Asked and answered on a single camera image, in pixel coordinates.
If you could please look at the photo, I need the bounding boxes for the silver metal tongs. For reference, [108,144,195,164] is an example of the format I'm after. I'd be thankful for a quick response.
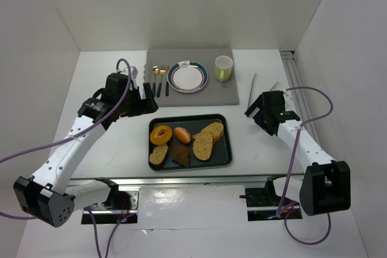
[247,73,279,108]

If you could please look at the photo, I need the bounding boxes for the small bread slice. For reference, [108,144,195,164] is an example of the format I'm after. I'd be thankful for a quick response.
[149,144,168,166]

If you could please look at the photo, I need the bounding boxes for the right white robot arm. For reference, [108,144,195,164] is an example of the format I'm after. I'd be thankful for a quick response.
[245,91,351,216]

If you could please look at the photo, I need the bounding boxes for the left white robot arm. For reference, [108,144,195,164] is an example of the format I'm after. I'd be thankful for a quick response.
[13,73,158,228]

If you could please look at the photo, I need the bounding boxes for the back seeded bread slice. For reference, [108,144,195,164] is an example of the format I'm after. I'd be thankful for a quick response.
[201,122,224,143]

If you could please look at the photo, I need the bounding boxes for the seeded bread slice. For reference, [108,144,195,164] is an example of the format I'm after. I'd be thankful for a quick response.
[201,122,224,143]
[192,132,213,161]

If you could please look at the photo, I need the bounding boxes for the front seeded bread slice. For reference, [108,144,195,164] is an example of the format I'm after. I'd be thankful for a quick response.
[192,132,213,161]

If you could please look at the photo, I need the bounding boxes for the orange glazed donut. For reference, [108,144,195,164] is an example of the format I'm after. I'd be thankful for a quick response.
[150,125,172,146]

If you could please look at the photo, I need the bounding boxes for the grey placemat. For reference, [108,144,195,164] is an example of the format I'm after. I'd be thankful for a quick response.
[143,47,239,107]

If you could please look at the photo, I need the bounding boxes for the round orange bun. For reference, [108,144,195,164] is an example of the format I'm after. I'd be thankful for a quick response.
[174,127,191,144]

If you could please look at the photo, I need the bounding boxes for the white plate teal rim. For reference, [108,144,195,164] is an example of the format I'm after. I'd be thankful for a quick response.
[167,60,209,94]

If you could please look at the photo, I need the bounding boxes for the brown chocolate croissant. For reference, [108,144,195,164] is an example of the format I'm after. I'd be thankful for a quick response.
[172,145,190,167]

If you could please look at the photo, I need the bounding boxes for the light green mug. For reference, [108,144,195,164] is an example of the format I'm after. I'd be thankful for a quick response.
[215,56,233,82]

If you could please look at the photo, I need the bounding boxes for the gold spoon green handle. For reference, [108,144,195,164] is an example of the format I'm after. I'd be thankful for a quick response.
[152,66,160,97]

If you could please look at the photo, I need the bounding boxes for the gold fork green handle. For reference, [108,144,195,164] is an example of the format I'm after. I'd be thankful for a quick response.
[160,65,170,97]

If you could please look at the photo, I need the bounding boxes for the aluminium rail right side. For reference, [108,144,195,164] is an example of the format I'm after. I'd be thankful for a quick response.
[280,51,320,144]

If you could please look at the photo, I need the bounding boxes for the aluminium rail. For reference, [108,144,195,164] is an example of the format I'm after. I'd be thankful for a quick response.
[68,173,305,187]
[280,51,320,144]

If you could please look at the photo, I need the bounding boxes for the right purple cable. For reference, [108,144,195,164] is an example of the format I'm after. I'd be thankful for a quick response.
[276,86,334,246]

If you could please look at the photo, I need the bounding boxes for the aluminium rail front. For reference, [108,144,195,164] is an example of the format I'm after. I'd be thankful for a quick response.
[68,173,305,187]

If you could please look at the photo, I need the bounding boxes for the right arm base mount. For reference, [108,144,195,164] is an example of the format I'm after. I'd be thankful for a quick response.
[239,181,302,222]

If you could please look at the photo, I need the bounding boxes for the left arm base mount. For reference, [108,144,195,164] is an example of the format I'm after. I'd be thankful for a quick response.
[90,186,140,225]

